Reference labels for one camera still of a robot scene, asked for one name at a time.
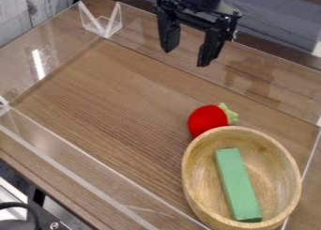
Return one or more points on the clear acrylic corner bracket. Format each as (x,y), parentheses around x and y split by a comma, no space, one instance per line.
(102,26)

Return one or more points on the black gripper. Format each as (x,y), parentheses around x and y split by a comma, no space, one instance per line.
(200,14)

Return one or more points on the black table leg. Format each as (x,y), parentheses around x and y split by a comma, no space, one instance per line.
(37,196)

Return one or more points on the green rectangular block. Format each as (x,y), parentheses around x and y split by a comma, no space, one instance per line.
(245,209)

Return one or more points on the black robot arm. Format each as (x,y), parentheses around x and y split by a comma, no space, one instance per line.
(211,16)

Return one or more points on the red plush strawberry toy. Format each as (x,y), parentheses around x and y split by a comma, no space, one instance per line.
(209,117)

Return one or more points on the brown wooden bowl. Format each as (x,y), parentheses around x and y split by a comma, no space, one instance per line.
(274,171)

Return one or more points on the clear acrylic barrier wall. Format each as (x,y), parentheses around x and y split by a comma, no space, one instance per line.
(108,200)

